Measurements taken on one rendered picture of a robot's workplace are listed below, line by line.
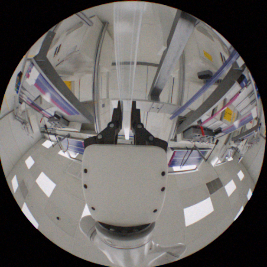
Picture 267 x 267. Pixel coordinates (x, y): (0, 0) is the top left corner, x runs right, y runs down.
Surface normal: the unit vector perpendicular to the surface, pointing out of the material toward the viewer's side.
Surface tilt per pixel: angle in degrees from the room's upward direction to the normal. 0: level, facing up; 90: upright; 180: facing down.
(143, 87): 90
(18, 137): 90
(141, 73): 90
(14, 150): 90
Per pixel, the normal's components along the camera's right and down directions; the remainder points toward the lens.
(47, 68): 0.99, 0.09
